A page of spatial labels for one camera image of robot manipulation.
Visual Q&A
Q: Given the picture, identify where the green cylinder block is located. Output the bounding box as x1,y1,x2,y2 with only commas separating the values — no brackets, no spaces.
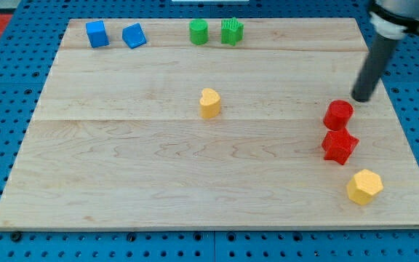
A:
189,19,209,45

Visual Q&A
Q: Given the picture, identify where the red cylinder block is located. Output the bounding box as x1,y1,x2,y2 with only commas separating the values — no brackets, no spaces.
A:
323,100,354,131

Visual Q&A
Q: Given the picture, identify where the blue cube block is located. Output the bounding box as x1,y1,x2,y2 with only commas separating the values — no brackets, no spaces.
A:
85,20,109,48

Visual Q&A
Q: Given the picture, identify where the blue wedge block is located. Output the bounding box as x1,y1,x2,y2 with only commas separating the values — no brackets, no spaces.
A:
122,23,147,49

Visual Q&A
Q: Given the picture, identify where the yellow hexagon block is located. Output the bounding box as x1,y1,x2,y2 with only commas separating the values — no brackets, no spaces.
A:
346,169,384,205

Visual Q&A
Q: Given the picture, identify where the red star block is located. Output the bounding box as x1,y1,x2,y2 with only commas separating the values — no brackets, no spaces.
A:
322,128,359,165

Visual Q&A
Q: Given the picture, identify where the green star block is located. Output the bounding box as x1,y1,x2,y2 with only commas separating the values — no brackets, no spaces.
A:
220,17,244,46

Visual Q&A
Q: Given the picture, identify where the wooden board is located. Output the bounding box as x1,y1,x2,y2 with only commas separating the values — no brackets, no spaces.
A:
0,18,419,231

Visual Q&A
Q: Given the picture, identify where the yellow heart block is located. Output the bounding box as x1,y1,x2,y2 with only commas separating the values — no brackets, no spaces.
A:
199,88,221,119

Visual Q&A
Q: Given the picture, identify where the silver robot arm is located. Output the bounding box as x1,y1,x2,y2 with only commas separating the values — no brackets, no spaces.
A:
368,0,419,40

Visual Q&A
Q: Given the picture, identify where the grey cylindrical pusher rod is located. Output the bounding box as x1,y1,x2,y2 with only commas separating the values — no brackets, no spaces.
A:
351,33,399,103

